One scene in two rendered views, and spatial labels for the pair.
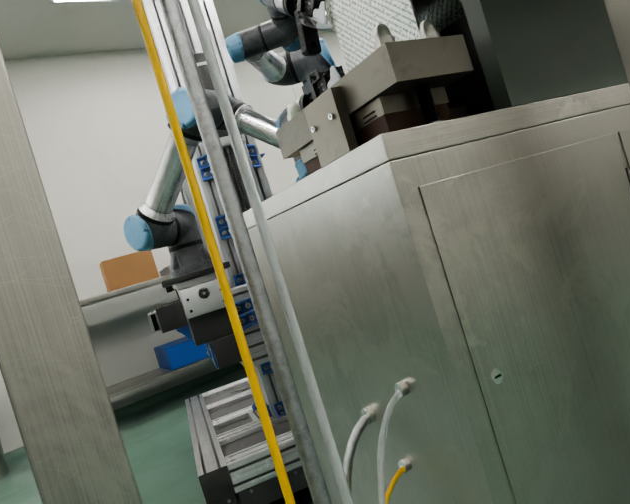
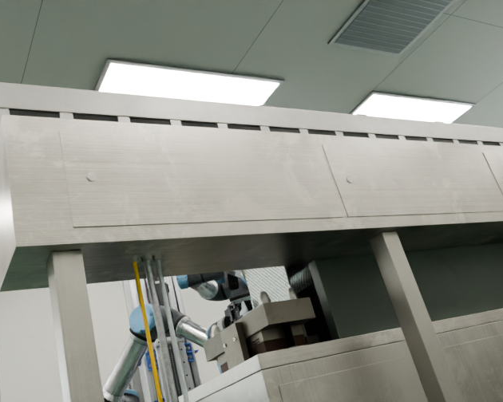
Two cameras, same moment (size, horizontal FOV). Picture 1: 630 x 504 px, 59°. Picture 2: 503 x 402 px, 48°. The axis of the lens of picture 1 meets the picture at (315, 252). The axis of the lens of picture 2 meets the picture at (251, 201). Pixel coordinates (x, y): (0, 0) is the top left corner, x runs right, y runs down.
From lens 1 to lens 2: 69 cm
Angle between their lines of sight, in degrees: 24
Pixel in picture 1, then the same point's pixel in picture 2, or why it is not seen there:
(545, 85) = (362, 325)
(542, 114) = (360, 343)
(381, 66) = (261, 315)
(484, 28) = (323, 293)
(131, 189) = not seen: hidden behind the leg
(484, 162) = (320, 372)
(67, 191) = (21, 372)
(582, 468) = not seen: outside the picture
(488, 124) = (323, 348)
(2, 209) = (86, 389)
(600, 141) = (401, 360)
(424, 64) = (285, 314)
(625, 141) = not seen: hidden behind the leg
